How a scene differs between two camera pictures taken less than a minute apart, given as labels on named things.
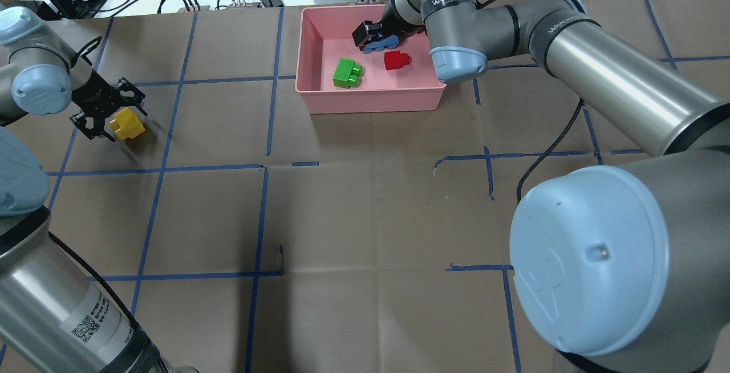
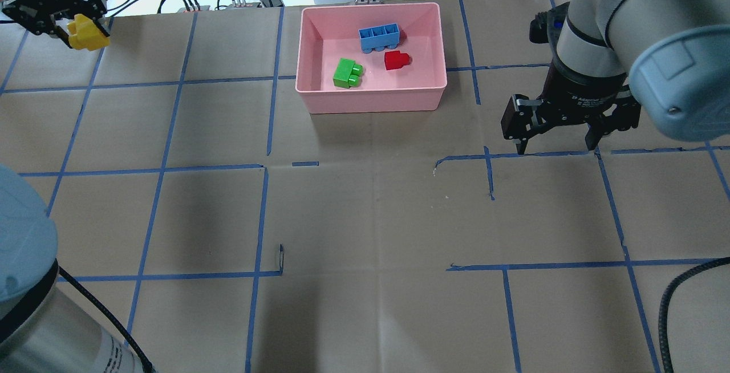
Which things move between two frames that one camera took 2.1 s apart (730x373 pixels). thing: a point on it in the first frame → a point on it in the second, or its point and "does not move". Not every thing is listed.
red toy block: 394,60 does not move
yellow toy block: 126,124 → 84,34
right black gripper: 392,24 → 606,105
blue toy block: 390,42 does not move
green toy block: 348,73 does not move
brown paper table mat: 243,235 does not move
